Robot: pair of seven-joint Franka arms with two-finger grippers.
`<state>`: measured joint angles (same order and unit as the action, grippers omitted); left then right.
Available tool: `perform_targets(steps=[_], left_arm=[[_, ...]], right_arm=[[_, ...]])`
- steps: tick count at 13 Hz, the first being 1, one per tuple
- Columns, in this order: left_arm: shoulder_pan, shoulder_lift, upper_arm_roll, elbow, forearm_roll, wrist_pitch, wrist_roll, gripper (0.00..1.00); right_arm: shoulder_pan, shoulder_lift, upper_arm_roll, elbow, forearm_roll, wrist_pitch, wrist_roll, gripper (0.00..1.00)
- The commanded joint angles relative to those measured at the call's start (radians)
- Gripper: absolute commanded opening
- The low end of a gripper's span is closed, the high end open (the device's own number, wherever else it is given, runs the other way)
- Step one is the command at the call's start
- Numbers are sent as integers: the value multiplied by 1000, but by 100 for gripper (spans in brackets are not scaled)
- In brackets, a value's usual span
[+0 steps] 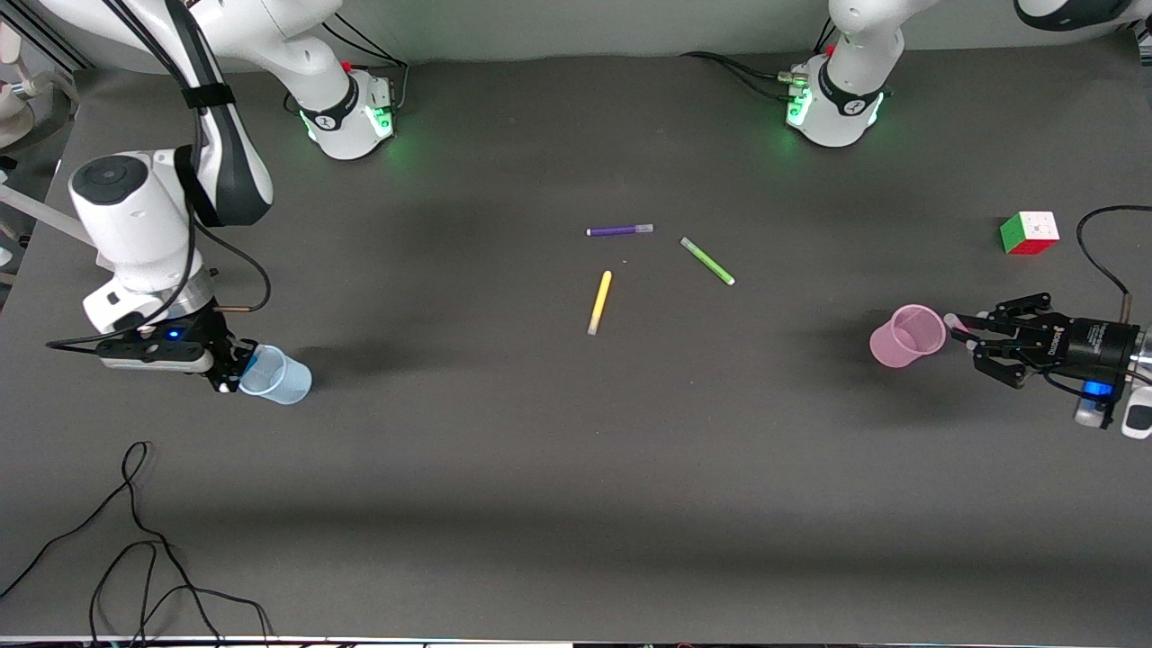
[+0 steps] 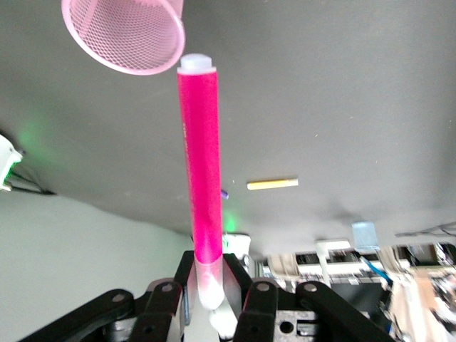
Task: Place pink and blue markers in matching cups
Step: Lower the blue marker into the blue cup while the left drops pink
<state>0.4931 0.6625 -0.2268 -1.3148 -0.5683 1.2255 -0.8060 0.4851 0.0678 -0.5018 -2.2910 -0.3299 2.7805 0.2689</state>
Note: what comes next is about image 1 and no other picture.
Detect translucent blue plastic cup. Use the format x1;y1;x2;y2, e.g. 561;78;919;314
238;344;313;406

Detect colourful puzzle cube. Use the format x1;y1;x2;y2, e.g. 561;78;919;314
999;211;1061;257

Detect translucent pink plastic cup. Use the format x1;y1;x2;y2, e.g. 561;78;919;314
868;304;949;369

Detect white background equipment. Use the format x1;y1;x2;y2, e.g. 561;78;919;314
0;20;80;152

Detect green marker pen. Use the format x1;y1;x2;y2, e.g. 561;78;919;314
679;237;736;286

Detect yellow marker pen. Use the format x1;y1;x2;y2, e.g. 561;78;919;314
587;270;614;337

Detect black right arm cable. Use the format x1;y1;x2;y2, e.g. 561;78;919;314
45;0;273;354

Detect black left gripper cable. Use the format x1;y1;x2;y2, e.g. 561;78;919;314
1076;205;1152;323

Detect thin black table cable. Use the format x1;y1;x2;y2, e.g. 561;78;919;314
0;440;274;648

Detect black right base cables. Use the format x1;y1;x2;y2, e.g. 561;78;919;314
319;13;411;113

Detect black base cables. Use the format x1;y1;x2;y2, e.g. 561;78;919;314
319;13;411;113
679;18;838;102

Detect black left base cables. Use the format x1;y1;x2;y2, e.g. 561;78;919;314
679;18;838;102

